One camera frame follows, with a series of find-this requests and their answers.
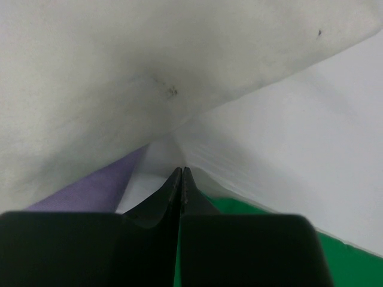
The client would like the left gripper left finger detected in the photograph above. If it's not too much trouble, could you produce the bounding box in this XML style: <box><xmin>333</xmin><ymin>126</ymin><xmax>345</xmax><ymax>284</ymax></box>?
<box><xmin>1</xmin><ymin>168</ymin><xmax>182</xmax><ymax>286</ymax></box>

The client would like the cream white t-shirt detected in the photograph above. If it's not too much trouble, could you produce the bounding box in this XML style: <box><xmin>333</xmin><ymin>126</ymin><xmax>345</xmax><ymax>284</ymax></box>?
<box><xmin>0</xmin><ymin>0</ymin><xmax>383</xmax><ymax>204</ymax></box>

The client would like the purple t-shirt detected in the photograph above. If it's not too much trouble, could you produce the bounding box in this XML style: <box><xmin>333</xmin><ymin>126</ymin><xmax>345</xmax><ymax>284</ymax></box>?
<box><xmin>25</xmin><ymin>147</ymin><xmax>146</xmax><ymax>213</ymax></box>

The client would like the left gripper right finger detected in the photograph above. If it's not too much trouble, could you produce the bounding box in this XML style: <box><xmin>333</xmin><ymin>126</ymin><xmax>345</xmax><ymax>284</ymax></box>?
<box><xmin>180</xmin><ymin>168</ymin><xmax>333</xmax><ymax>286</ymax></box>

